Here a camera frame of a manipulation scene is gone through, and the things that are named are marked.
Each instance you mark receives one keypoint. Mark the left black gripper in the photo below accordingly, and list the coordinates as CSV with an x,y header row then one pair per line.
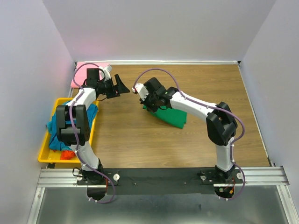
x,y
121,87

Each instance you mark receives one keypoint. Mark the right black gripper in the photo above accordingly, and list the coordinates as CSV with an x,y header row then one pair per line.
x,y
152,109

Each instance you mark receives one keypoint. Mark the green polo t-shirt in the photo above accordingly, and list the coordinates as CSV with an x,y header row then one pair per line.
x,y
173,117

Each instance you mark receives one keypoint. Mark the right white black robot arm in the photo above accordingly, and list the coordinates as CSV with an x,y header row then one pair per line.
x,y
221,125

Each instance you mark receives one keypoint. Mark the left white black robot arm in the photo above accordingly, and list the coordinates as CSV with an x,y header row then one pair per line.
x,y
73,128

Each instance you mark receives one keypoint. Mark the folded pink t-shirt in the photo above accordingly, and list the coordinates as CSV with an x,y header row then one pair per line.
x,y
81,75

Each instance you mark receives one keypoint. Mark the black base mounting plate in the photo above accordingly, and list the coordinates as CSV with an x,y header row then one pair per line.
x,y
158,181

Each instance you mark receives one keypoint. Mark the crumpled blue t-shirt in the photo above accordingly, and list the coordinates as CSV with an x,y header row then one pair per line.
x,y
54,143

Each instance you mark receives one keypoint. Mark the orange red t-shirt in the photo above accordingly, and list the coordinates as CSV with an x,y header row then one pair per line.
x,y
68,155

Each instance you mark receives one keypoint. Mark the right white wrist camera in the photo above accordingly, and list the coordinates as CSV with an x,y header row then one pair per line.
x,y
141,90

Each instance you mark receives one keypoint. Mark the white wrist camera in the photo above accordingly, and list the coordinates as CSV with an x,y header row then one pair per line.
x,y
105,72
141,90

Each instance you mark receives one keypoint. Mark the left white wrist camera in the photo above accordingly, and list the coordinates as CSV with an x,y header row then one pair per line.
x,y
105,72

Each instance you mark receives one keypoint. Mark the aluminium frame rail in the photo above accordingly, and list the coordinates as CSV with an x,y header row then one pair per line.
x,y
262,198

